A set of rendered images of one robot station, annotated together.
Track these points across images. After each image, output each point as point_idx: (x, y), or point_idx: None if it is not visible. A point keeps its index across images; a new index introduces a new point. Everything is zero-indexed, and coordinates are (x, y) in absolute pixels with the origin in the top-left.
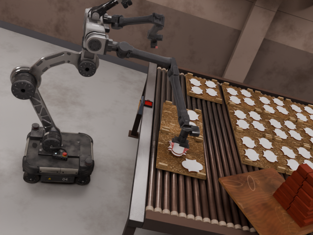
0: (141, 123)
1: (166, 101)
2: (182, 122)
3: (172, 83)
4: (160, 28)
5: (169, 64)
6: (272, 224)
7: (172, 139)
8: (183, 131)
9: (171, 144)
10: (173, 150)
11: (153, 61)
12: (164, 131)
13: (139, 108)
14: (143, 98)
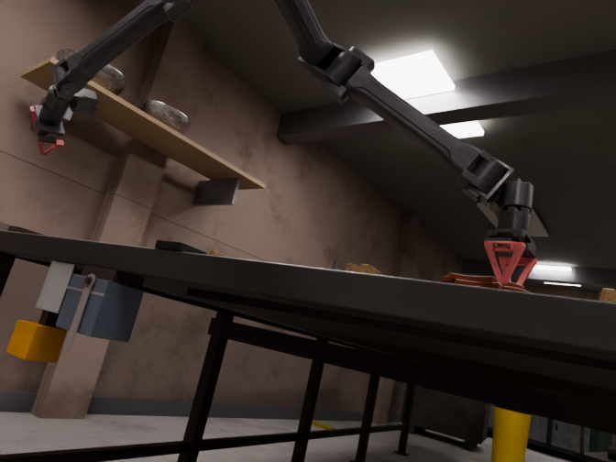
0: (287, 264)
1: (215, 252)
2: (497, 170)
3: (374, 87)
4: (184, 9)
5: (329, 46)
6: None
7: (493, 237)
8: (530, 189)
9: (523, 243)
10: (511, 282)
11: (306, 9)
12: (372, 272)
13: (92, 311)
14: (101, 270)
